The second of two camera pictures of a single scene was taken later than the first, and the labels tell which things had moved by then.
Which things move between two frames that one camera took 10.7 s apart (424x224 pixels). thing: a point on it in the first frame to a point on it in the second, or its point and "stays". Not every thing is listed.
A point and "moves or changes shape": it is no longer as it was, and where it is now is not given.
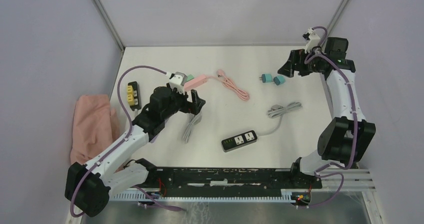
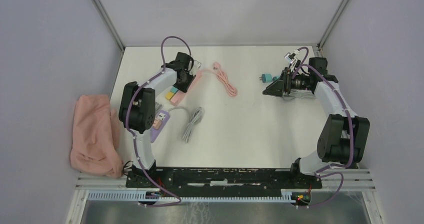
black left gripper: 193,107 to 184,88
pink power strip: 192,82 moves or changes shape
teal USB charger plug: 266,77 stays
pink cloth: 95,127 stays
